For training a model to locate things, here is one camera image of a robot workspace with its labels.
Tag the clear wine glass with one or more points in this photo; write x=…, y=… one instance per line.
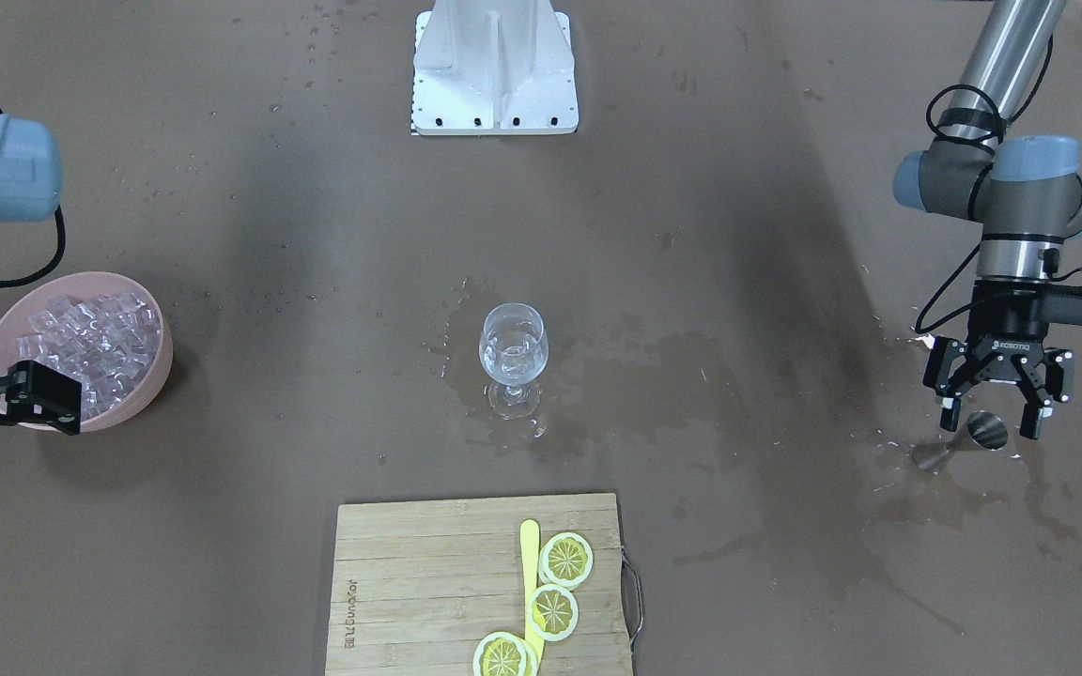
x=513, y=350

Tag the yellow plastic stick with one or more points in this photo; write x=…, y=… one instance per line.
x=529, y=545

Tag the pink bowl of ice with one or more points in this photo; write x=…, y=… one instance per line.
x=103, y=330

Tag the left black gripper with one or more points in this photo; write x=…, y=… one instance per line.
x=1007, y=329

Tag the steel cocktail jigger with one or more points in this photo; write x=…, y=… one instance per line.
x=983, y=431

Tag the bamboo cutting board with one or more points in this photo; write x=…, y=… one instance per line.
x=417, y=584

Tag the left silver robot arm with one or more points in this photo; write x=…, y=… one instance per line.
x=1026, y=195

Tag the yellow lemon slice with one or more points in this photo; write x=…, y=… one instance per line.
x=565, y=560
x=502, y=653
x=552, y=613

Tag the yellow lemon slice near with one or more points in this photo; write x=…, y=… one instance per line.
x=502, y=653

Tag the white camera post base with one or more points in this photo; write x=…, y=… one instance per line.
x=493, y=68

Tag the yellow lemon slice middle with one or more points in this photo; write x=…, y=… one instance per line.
x=552, y=613

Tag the yellow lemon slice far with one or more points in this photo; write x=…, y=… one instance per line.
x=565, y=560

